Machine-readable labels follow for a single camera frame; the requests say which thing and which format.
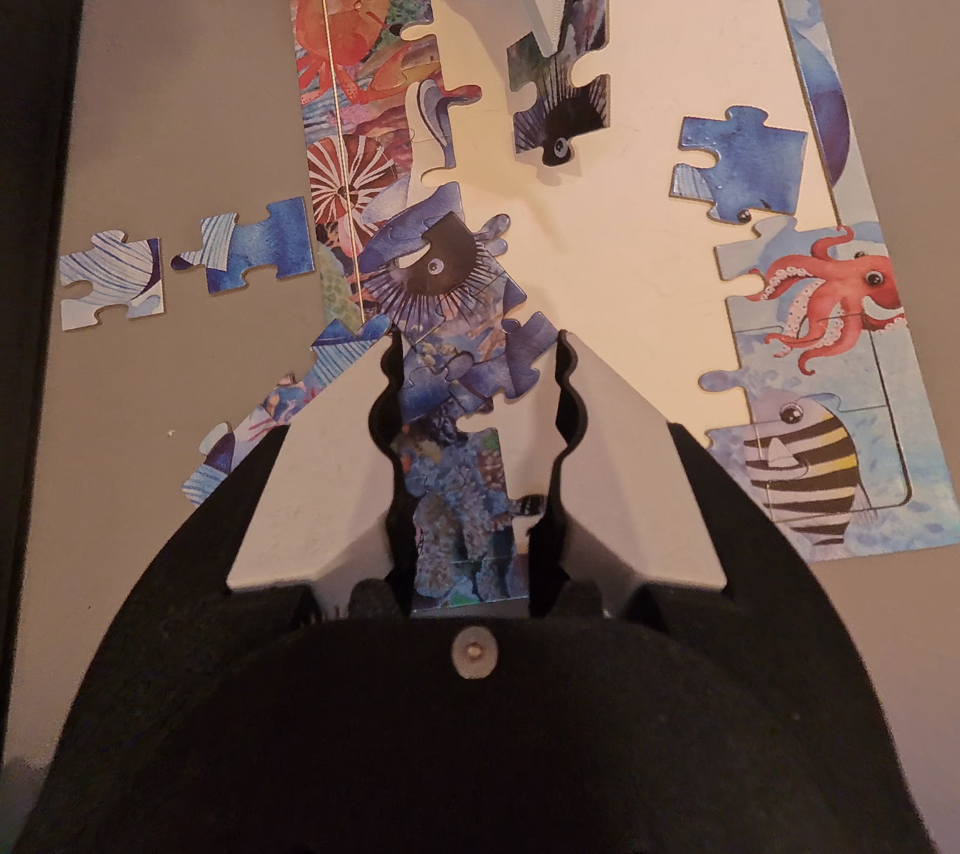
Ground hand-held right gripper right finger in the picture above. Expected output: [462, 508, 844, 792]
[527, 329, 729, 619]

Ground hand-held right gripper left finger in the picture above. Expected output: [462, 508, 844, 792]
[225, 329, 415, 619]

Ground joined striped coral puzzle pieces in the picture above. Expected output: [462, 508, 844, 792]
[180, 316, 393, 508]

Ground purple coral puzzle piece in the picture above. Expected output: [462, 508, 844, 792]
[399, 308, 558, 422]

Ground ocean jigsaw puzzle board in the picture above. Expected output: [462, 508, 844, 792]
[279, 0, 960, 620]

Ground black sea urchin puzzle pieces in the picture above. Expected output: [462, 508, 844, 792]
[357, 211, 528, 347]

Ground small blue puzzle piece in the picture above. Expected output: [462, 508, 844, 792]
[169, 194, 316, 296]

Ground white blue striped puzzle piece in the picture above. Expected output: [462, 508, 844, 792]
[57, 228, 168, 334]

